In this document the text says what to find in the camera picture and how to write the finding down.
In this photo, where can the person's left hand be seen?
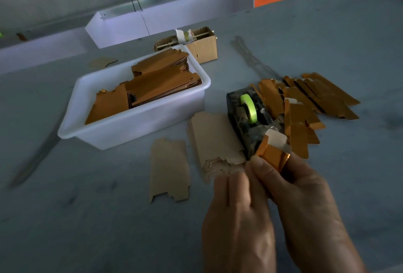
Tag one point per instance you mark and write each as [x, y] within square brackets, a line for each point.
[236, 229]

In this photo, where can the long white tray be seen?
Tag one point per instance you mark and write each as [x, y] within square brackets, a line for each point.
[44, 52]
[198, 8]

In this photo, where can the small brown object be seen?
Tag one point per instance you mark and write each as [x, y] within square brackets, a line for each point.
[22, 37]

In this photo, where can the single beige blank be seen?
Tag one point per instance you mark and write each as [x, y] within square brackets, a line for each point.
[169, 169]

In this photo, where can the small cardboard box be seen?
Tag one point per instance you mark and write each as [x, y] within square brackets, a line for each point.
[206, 49]

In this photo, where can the pile of beige blanks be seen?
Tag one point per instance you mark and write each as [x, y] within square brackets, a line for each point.
[217, 137]

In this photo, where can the pile of gold boxes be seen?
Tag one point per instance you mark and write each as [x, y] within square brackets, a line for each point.
[308, 106]

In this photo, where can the person's right forearm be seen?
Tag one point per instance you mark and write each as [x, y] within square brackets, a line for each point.
[330, 264]

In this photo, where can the carton blank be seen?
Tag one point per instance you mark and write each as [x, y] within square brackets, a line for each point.
[274, 156]

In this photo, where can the person's right hand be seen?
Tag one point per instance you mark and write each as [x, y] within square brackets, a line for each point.
[308, 213]

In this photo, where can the green tape roll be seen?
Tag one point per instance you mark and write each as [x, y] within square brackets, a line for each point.
[249, 109]

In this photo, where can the black tape dispenser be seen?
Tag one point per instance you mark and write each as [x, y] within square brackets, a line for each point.
[242, 118]

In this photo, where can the gold cartons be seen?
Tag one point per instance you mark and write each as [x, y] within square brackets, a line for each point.
[164, 83]

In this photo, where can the white plastic bin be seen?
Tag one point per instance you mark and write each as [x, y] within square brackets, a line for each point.
[132, 130]

